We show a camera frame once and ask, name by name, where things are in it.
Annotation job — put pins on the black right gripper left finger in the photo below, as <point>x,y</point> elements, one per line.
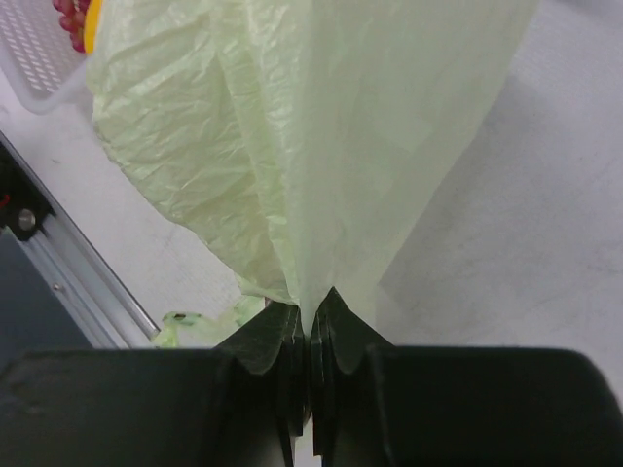
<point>240,403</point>

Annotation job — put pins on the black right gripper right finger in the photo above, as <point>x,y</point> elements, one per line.
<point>374,403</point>

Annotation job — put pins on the light green avocado plastic bag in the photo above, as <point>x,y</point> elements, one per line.
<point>301,141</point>

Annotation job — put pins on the red fake grape bunch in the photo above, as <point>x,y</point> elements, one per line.
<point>71,19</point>

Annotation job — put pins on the yellow fake lemon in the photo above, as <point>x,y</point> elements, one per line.
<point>91,24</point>

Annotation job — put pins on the white perforated plastic basket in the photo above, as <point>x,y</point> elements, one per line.
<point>37,58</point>

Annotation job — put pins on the aluminium front rail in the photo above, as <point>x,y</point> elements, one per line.
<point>55,287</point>

